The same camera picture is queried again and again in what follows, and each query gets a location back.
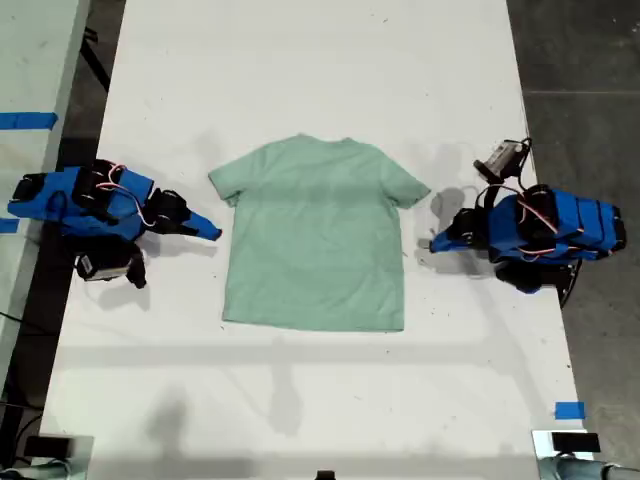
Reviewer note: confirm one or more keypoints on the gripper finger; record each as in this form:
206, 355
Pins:
192, 232
200, 221
447, 237
447, 247

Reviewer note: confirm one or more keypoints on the pale green T-shirt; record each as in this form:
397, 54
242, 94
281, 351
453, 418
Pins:
315, 240

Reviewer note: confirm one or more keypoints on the small black device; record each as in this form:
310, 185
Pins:
325, 475

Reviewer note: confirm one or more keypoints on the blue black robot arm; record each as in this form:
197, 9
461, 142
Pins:
585, 225
100, 215

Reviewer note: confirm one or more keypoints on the black table strut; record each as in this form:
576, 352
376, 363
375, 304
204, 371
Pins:
97, 62

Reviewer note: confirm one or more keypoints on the long blue tape strip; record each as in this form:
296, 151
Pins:
27, 121

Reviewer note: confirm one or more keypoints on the blue tape square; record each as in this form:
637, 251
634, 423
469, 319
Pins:
570, 410

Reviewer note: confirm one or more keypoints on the small black box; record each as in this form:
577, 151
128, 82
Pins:
575, 443
47, 446

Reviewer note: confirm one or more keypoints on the black camera stalk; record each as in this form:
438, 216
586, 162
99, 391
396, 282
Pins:
487, 187

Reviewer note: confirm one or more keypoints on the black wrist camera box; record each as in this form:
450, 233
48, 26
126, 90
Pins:
502, 155
107, 265

